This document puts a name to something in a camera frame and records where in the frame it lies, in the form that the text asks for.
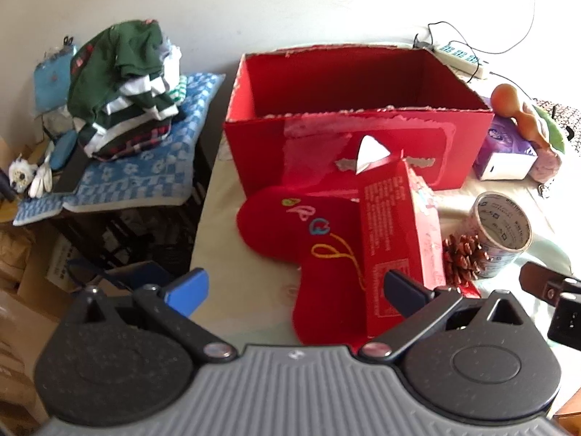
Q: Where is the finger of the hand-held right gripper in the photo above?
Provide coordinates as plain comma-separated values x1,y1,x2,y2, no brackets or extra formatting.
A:
520,261,575,308

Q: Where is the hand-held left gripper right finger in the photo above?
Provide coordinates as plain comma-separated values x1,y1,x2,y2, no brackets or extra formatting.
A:
358,269,529,364

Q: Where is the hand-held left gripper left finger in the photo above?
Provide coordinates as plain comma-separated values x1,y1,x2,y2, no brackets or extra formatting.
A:
64,267,237,365

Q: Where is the printed tape roll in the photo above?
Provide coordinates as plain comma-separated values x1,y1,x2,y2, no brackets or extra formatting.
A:
464,192,532,278

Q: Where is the brown pine cone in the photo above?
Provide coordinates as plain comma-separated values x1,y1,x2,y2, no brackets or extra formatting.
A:
441,233,489,288

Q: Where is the small red carton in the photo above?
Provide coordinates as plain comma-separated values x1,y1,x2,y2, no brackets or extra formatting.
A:
352,134,448,339

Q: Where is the red plush heart pillow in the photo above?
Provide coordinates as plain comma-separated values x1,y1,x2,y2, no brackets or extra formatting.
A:
236,185,370,346

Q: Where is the orange wooden massager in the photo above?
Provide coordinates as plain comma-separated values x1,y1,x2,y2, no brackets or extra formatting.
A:
492,83,557,150

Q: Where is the red cardboard box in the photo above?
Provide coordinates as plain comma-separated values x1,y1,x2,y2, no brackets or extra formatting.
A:
223,44,495,196

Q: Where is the red paper sheet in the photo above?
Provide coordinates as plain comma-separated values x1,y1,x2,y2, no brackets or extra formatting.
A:
433,279,482,301

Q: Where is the black crate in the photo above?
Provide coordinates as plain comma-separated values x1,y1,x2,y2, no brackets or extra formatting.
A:
50,145,214,278

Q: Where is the pink knitted pouch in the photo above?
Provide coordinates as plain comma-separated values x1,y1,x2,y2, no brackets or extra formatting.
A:
527,145,564,185

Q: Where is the blue checkered cushion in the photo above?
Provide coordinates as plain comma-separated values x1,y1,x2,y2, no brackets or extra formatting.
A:
13,73,226,227

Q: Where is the purple tissue pack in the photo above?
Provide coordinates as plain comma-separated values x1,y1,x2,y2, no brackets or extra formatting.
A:
472,97,539,181

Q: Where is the black wallet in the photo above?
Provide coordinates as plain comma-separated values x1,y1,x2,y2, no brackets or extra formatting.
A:
53,145,92,194

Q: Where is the black white patterned cloth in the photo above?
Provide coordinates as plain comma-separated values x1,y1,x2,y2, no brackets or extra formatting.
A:
531,97,581,155

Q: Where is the brown cardboard box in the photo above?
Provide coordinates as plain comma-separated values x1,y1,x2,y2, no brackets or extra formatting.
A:
0,291,60,436

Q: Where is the white toy cat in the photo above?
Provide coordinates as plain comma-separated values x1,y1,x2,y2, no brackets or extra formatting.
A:
9,154,38,194

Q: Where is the stack of folded clothes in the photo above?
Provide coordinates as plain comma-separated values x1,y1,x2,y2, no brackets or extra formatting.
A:
67,19,188,162

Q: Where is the white power strip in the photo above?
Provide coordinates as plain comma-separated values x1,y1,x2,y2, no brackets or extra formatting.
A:
429,42,488,80

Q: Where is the blue fabric pouch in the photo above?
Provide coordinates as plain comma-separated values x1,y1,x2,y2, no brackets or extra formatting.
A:
34,45,78,112

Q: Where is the power strip cord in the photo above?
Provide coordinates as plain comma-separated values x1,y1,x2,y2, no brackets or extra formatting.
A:
487,70,532,101

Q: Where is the thin black cable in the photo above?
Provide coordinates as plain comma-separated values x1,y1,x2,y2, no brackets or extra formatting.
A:
428,0,539,55

